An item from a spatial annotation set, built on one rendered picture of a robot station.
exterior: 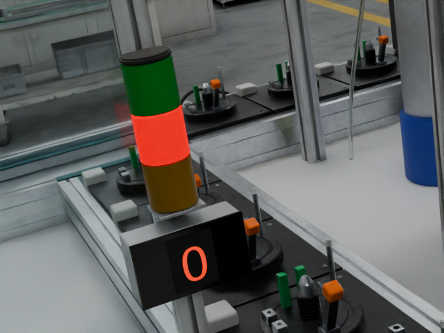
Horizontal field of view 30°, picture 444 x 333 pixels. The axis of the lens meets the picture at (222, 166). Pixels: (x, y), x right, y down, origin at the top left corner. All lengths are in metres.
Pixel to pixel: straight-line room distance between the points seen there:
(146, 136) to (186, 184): 0.06
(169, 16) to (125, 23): 7.38
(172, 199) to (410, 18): 1.00
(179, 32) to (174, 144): 7.43
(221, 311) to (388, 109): 1.16
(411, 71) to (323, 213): 0.34
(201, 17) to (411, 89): 6.56
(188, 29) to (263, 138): 6.21
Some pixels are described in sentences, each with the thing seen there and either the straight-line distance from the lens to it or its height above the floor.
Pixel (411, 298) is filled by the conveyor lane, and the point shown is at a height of 0.96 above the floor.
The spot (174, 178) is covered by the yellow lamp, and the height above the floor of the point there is 1.29.
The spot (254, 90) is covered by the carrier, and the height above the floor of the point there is 0.98.
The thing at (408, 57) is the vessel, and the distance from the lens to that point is 1.75.
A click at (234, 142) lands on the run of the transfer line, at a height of 0.93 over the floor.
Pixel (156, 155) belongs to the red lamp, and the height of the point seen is 1.32.
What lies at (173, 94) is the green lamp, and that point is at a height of 1.38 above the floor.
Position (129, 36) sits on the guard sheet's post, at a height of 1.43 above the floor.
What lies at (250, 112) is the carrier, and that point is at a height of 0.97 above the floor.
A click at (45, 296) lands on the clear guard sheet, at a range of 0.87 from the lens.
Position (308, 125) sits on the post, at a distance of 1.98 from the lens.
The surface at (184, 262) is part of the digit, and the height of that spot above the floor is 1.21.
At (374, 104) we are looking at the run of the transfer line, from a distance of 2.19.
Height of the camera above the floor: 1.57
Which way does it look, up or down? 20 degrees down
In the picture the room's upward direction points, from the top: 10 degrees counter-clockwise
